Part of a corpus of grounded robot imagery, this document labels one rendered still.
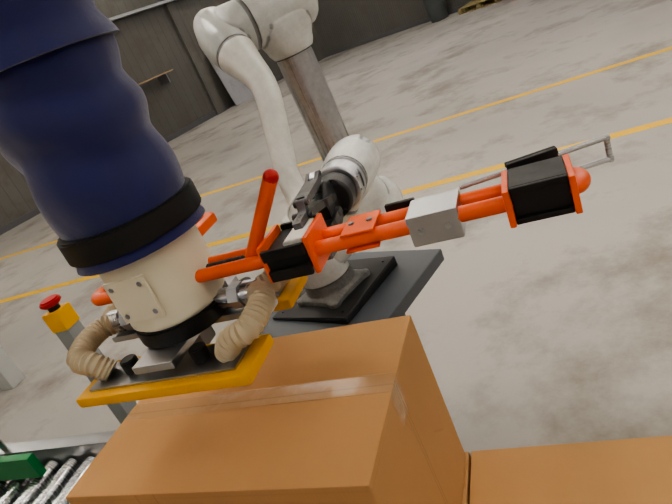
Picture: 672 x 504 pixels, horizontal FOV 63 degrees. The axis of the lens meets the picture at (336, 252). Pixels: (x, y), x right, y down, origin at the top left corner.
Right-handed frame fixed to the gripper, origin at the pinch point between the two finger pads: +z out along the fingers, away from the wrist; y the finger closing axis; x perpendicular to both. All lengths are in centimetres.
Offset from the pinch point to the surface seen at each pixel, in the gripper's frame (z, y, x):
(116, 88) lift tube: 0.8, -30.0, 16.0
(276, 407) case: 1.8, 28.7, 17.9
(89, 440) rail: -33, 63, 119
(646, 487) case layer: -10, 69, -39
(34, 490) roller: -20, 69, 137
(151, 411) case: -2, 29, 49
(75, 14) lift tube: 1.7, -40.0, 15.3
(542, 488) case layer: -11, 69, -20
